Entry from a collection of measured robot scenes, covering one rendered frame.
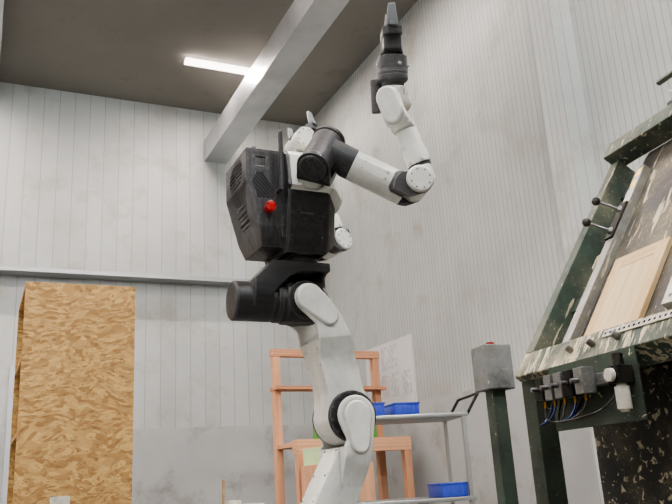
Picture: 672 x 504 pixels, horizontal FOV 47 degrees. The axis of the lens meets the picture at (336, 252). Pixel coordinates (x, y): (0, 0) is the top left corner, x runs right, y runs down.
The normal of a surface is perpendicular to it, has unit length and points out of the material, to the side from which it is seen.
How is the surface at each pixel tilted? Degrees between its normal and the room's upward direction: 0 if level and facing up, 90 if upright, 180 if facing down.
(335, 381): 90
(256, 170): 90
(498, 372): 90
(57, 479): 90
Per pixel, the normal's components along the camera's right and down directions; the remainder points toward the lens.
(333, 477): 0.41, -0.29
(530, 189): -0.91, -0.07
